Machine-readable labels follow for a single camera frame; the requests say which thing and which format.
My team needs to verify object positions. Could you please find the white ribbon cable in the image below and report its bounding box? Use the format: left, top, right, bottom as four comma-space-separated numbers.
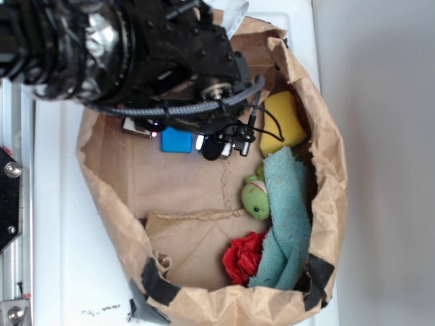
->
217, 0, 251, 39

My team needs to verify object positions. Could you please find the brown paper bag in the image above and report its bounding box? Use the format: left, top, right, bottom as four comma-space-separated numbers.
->
77, 18, 348, 325

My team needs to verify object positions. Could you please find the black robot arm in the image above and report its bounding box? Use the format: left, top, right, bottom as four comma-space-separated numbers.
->
1, 1, 262, 134

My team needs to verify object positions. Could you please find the red crumpled cloth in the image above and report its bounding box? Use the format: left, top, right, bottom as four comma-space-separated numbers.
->
222, 230, 268, 287

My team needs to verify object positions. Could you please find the metal corner bracket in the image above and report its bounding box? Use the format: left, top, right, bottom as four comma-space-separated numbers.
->
0, 299, 32, 326

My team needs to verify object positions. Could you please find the yellow sponge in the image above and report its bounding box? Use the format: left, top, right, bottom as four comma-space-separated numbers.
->
259, 91, 308, 158

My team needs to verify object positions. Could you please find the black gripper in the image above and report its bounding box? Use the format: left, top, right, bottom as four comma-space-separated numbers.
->
115, 0, 254, 133

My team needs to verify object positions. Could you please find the aluminium extrusion rail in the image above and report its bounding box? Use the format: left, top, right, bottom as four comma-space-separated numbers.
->
1, 79, 35, 325

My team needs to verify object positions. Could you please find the black octagonal mount plate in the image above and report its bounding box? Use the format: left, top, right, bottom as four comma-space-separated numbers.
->
0, 147, 22, 254

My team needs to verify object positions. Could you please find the blue block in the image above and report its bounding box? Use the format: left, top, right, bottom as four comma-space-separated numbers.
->
160, 128, 192, 153

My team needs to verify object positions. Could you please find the green plush toy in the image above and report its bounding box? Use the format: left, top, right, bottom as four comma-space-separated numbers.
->
241, 164, 271, 220

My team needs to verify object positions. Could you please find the teal towel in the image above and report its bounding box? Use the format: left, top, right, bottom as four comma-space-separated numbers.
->
248, 147, 311, 291

